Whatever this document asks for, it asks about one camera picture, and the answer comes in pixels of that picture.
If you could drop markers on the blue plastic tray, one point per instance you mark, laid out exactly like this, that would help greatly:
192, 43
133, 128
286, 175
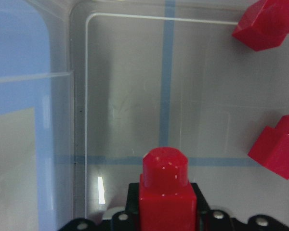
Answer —
35, 118

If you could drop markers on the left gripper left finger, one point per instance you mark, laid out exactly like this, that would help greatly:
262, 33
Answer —
124, 220

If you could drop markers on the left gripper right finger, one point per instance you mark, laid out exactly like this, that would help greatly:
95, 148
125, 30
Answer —
218, 220

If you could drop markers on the clear plastic storage box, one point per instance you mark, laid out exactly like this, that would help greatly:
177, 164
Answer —
150, 73

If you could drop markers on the red block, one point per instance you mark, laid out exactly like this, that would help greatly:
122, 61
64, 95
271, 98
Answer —
264, 25
167, 201
271, 149

